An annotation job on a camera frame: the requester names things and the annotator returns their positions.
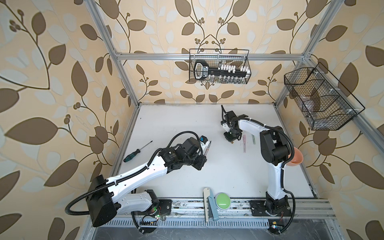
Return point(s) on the brown pen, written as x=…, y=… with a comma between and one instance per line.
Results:
x=207, y=148

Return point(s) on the grey bracket tool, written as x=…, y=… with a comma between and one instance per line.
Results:
x=210, y=207

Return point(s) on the rear wire basket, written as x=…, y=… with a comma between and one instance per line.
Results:
x=237, y=57

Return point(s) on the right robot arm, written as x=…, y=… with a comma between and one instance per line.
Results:
x=276, y=149

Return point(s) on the pink pen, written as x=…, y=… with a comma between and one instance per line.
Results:
x=245, y=143

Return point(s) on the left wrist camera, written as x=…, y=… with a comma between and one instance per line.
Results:
x=203, y=141

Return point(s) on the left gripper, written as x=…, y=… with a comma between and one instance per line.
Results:
x=203, y=160

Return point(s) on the side wire basket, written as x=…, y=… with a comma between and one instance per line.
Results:
x=325, y=102

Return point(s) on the green push button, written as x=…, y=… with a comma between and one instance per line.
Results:
x=223, y=201

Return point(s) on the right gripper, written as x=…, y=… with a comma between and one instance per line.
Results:
x=229, y=138

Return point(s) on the black tool in basket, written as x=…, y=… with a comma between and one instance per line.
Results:
x=202, y=70

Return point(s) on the pink cup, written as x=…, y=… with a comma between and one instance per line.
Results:
x=298, y=158

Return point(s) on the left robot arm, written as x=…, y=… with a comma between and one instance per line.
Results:
x=108, y=197

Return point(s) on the green handled screwdriver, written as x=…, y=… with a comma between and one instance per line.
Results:
x=130, y=156

